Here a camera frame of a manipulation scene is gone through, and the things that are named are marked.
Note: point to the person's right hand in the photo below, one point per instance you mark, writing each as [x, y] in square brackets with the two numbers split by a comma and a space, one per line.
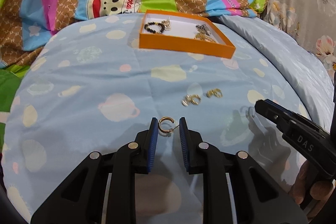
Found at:
[315, 190]

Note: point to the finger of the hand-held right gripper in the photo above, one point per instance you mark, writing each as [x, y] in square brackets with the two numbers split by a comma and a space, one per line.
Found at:
[265, 108]

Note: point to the silver hoop earring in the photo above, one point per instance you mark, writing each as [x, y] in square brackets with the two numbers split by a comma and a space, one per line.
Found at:
[245, 112]

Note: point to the gold hoop earring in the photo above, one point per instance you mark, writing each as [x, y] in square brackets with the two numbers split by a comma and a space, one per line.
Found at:
[160, 126]

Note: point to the silver wristwatch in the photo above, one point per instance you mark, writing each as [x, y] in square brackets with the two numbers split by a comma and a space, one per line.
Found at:
[202, 28]

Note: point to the blue spotted bed sheet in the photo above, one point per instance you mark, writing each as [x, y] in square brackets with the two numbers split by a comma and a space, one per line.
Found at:
[92, 108]

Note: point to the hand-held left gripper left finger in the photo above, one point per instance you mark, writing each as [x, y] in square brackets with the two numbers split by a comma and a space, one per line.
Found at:
[153, 142]

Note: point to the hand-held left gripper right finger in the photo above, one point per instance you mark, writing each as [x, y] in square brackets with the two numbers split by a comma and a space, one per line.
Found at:
[184, 145]

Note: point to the green cloth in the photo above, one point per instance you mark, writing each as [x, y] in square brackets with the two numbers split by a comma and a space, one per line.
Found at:
[8, 90]

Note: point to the pale blue quilt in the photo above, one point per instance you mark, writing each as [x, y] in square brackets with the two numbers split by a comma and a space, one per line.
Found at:
[275, 50]

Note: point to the orange cardboard box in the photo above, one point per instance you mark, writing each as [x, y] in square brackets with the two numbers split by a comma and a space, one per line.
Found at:
[183, 47]

